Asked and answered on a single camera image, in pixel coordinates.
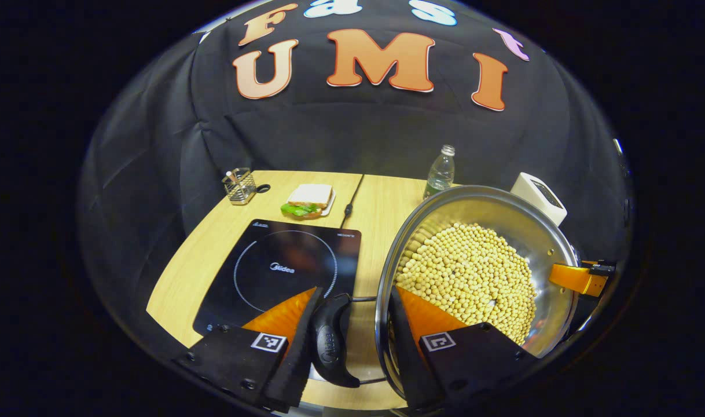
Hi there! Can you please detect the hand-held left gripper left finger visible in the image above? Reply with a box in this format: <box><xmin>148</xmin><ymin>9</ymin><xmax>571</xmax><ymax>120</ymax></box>
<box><xmin>172</xmin><ymin>286</ymin><xmax>326</xmax><ymax>414</ymax></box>

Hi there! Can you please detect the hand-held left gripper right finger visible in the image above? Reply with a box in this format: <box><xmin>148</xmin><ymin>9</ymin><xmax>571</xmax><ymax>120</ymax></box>
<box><xmin>387</xmin><ymin>284</ymin><xmax>542</xmax><ymax>409</ymax></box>

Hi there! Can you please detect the black induction cooktop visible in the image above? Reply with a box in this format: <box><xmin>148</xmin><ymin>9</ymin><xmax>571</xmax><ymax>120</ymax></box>
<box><xmin>192</xmin><ymin>218</ymin><xmax>362</xmax><ymax>337</ymax></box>

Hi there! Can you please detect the steel pot with black handles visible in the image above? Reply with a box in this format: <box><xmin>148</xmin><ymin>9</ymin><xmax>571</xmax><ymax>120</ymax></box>
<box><xmin>313</xmin><ymin>185</ymin><xmax>582</xmax><ymax>401</ymax></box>

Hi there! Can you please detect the pile of yellow soybeans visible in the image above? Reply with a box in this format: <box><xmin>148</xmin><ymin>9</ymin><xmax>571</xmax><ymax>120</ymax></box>
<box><xmin>394</xmin><ymin>222</ymin><xmax>539</xmax><ymax>346</ymax></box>

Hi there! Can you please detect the white toaster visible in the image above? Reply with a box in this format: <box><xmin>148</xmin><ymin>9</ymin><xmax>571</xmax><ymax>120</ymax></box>
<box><xmin>509</xmin><ymin>171</ymin><xmax>568</xmax><ymax>227</ymax></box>

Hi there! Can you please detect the small white plate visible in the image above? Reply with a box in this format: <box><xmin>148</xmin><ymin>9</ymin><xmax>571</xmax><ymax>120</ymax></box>
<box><xmin>295</xmin><ymin>185</ymin><xmax>337</xmax><ymax>219</ymax></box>

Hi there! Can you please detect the sandwich with lettuce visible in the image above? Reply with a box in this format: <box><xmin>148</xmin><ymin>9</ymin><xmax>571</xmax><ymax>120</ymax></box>
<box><xmin>280</xmin><ymin>184</ymin><xmax>334</xmax><ymax>218</ymax></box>

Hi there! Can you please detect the clear plastic water bottle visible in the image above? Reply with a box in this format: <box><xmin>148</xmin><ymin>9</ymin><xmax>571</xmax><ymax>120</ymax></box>
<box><xmin>423</xmin><ymin>144</ymin><xmax>456</xmax><ymax>201</ymax></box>

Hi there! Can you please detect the black backdrop cloth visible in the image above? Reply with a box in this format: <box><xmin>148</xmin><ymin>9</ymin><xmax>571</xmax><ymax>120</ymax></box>
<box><xmin>78</xmin><ymin>0</ymin><xmax>637</xmax><ymax>302</ymax></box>

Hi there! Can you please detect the black power cable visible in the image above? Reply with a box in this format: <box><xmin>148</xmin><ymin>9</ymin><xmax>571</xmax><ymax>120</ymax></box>
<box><xmin>340</xmin><ymin>173</ymin><xmax>365</xmax><ymax>230</ymax></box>

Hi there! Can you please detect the wire mesh holder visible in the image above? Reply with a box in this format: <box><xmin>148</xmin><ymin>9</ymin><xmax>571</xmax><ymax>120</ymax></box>
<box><xmin>222</xmin><ymin>167</ymin><xmax>257</xmax><ymax>206</ymax></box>

